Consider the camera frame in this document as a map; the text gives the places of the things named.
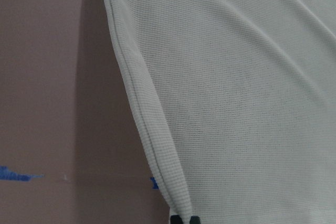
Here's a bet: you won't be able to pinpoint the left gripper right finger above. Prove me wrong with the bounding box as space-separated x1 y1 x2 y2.
189 216 200 224

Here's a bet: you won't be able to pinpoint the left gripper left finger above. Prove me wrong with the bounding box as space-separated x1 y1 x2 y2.
170 215 184 224

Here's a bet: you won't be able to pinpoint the olive green long-sleeve shirt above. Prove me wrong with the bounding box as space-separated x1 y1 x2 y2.
104 0 335 223

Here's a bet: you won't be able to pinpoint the blue tape grid lines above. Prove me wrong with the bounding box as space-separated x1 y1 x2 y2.
1 166 159 190

